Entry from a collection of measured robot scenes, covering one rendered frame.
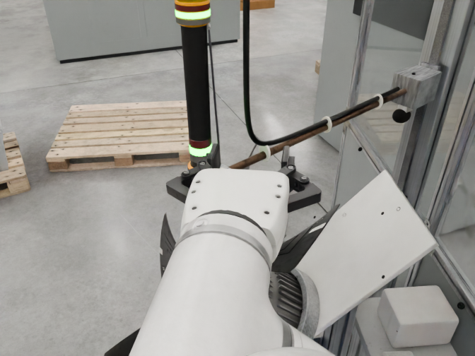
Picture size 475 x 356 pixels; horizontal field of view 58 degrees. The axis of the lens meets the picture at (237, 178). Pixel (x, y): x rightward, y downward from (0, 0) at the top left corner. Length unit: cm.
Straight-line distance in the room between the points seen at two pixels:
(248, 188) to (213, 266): 13
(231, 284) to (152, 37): 608
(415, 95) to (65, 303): 216
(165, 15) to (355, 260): 556
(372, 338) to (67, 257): 207
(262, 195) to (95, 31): 583
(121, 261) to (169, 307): 251
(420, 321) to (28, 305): 209
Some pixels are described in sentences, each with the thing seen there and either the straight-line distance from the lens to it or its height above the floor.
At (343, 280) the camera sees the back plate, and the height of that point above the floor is 120.
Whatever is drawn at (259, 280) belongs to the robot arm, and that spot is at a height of 168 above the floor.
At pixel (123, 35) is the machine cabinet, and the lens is 624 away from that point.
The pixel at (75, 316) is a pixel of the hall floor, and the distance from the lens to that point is 259.
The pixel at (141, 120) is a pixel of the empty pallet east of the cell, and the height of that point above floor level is 14.
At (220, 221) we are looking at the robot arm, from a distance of 34.
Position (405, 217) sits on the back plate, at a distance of 97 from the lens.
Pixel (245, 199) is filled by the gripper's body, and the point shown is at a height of 168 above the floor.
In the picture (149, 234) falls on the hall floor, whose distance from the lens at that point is 295.
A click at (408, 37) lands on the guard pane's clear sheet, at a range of 164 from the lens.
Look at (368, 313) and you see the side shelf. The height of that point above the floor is 86.
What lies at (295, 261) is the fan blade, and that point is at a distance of 69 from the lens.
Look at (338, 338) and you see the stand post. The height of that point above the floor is 96.
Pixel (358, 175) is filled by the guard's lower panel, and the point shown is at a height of 82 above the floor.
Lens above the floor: 192
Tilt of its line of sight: 34 degrees down
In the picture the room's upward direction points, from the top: straight up
